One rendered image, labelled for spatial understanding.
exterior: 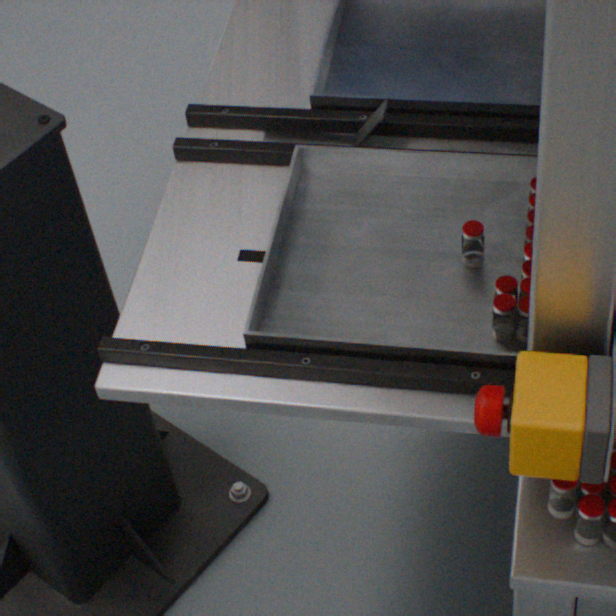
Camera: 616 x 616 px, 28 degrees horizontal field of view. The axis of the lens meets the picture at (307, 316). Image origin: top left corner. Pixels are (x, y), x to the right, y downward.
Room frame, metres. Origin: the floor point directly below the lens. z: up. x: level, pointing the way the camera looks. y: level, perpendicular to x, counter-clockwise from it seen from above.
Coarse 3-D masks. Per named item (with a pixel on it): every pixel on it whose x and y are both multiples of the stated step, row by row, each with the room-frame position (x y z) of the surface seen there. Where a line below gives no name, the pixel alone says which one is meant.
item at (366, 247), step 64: (320, 192) 0.96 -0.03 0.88; (384, 192) 0.94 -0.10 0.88; (448, 192) 0.93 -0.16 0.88; (512, 192) 0.91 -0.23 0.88; (320, 256) 0.86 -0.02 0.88; (384, 256) 0.85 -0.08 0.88; (448, 256) 0.84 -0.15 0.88; (512, 256) 0.83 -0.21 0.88; (256, 320) 0.78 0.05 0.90; (320, 320) 0.78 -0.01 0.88; (384, 320) 0.77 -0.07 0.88; (448, 320) 0.76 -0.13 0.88
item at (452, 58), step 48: (336, 0) 1.24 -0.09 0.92; (384, 0) 1.27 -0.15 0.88; (432, 0) 1.26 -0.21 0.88; (480, 0) 1.24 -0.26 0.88; (528, 0) 1.23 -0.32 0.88; (336, 48) 1.19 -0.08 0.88; (384, 48) 1.18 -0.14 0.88; (432, 48) 1.17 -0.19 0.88; (480, 48) 1.15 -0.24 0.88; (528, 48) 1.14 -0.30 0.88; (336, 96) 1.07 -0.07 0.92; (384, 96) 1.05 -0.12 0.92; (432, 96) 1.08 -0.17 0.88; (480, 96) 1.07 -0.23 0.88; (528, 96) 1.06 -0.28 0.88
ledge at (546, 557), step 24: (528, 480) 0.57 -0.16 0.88; (528, 504) 0.55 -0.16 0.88; (528, 528) 0.53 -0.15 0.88; (552, 528) 0.52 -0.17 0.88; (528, 552) 0.50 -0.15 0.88; (552, 552) 0.50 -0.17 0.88; (576, 552) 0.50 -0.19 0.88; (600, 552) 0.49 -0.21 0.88; (528, 576) 0.48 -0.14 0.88; (552, 576) 0.48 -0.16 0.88; (576, 576) 0.48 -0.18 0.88; (600, 576) 0.47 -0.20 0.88
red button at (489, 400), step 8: (480, 392) 0.57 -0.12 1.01; (488, 392) 0.57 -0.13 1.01; (496, 392) 0.57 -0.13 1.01; (504, 392) 0.58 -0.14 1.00; (480, 400) 0.56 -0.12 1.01; (488, 400) 0.56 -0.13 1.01; (496, 400) 0.56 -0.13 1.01; (480, 408) 0.56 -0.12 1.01; (488, 408) 0.56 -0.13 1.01; (496, 408) 0.56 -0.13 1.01; (504, 408) 0.56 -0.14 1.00; (480, 416) 0.55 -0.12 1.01; (488, 416) 0.55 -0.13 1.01; (496, 416) 0.55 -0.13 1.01; (504, 416) 0.56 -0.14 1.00; (480, 424) 0.55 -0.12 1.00; (488, 424) 0.55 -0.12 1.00; (496, 424) 0.55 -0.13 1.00; (480, 432) 0.55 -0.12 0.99; (488, 432) 0.55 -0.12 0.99; (496, 432) 0.55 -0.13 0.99
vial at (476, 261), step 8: (464, 240) 0.82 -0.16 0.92; (472, 240) 0.82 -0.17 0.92; (480, 240) 0.82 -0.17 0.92; (464, 248) 0.82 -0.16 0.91; (472, 248) 0.82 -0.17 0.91; (480, 248) 0.82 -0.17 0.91; (464, 256) 0.82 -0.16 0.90; (472, 256) 0.82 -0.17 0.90; (480, 256) 0.82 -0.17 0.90; (472, 264) 0.82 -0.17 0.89; (480, 264) 0.82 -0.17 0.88
